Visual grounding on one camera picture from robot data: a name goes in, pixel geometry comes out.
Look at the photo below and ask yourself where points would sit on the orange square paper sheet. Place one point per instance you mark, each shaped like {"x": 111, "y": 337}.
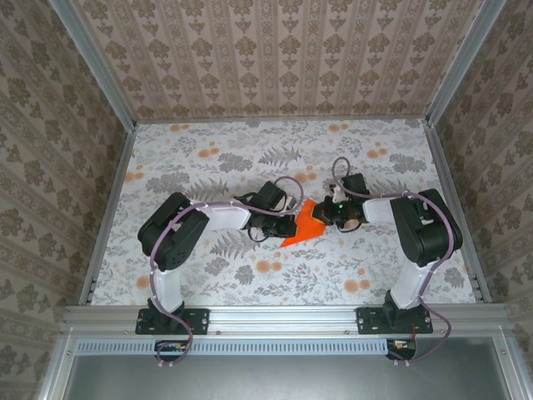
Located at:
{"x": 306, "y": 233}

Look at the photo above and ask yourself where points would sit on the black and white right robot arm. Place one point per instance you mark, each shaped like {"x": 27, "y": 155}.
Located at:
{"x": 429, "y": 233}

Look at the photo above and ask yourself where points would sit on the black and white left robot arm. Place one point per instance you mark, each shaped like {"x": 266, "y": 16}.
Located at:
{"x": 172, "y": 237}

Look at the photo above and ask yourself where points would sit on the grey metal sheet panel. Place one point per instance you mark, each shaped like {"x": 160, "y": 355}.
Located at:
{"x": 283, "y": 379}

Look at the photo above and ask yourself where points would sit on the floral patterned table mat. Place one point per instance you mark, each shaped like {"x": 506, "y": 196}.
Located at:
{"x": 258, "y": 141}

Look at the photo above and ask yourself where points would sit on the black electronics module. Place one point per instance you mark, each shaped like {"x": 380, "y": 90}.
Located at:
{"x": 401, "y": 348}
{"x": 170, "y": 349}

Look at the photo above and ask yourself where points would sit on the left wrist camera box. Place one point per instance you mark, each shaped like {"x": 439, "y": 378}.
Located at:
{"x": 292, "y": 203}

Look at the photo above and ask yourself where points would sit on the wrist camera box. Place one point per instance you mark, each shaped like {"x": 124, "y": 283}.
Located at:
{"x": 292, "y": 203}
{"x": 334, "y": 192}

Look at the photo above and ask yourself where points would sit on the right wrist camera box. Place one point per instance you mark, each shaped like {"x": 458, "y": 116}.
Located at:
{"x": 334, "y": 192}

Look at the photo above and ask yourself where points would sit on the thin aluminium edge rail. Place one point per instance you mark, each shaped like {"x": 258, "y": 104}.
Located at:
{"x": 283, "y": 120}

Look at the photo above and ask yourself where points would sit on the wide aluminium mounting rail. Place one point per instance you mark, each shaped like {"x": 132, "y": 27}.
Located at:
{"x": 283, "y": 318}

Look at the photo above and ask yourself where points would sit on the aluminium side rail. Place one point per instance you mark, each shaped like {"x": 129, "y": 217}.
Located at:
{"x": 120, "y": 175}
{"x": 443, "y": 175}

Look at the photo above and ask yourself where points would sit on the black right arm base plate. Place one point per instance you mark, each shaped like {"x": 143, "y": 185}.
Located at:
{"x": 366, "y": 321}

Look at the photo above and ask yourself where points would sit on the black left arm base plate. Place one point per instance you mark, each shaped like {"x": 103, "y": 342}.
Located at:
{"x": 200, "y": 321}

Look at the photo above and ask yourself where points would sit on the aluminium frame post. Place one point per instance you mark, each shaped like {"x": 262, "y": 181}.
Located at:
{"x": 96, "y": 71}
{"x": 466, "y": 62}

